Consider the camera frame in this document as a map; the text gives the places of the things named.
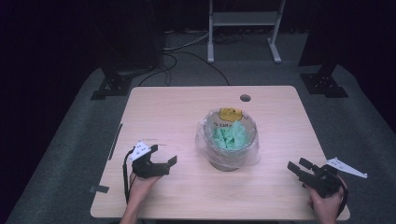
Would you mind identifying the person's left hand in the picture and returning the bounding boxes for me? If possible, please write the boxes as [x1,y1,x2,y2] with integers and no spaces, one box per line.
[127,173,163,205]

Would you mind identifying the white metal stand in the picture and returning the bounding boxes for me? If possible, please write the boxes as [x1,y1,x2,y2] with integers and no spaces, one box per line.
[206,0,287,65]

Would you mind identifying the grey floor cables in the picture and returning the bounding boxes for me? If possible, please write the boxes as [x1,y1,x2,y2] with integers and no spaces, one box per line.
[163,29,210,52]

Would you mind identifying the crumpled green paper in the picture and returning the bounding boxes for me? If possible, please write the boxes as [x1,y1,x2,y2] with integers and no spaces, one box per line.
[211,119,250,151]

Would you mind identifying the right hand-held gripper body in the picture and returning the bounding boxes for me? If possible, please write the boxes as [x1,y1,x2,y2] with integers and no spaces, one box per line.
[303,157,369,199]

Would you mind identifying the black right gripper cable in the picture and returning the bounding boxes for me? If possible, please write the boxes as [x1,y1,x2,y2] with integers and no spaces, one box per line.
[335,176,350,218]

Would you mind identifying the coiled black cable bundle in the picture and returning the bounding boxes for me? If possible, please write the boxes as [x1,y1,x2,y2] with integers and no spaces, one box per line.
[214,32,247,45]

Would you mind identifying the clear plastic trash bag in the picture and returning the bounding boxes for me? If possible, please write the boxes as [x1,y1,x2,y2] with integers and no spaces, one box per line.
[194,106,262,173]

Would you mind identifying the black floor cable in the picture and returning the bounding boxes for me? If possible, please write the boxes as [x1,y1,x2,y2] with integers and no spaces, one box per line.
[137,50,231,88]

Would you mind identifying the person's right hand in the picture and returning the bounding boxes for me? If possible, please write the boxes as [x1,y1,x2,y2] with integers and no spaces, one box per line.
[307,176,346,224]

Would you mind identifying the black stand base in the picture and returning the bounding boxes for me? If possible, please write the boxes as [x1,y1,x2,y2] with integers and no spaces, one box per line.
[299,63,349,99]
[90,65,134,102]

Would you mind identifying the yellow crumpled wrapper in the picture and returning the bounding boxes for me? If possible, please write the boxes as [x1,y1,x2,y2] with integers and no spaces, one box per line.
[218,106,244,123]

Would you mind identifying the black clip on table edge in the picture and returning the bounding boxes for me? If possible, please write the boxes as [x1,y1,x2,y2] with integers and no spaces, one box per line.
[89,184,110,194]

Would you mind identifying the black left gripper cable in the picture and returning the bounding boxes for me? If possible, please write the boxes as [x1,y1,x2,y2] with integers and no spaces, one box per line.
[122,148,135,205]

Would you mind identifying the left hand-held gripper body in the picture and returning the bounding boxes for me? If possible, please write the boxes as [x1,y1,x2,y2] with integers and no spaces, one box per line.
[128,141,171,179]

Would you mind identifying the dark cabinet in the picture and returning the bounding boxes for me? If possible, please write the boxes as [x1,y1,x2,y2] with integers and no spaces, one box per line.
[101,0,165,72]

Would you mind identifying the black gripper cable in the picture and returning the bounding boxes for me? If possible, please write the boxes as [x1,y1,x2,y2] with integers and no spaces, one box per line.
[335,176,350,218]
[122,148,135,205]

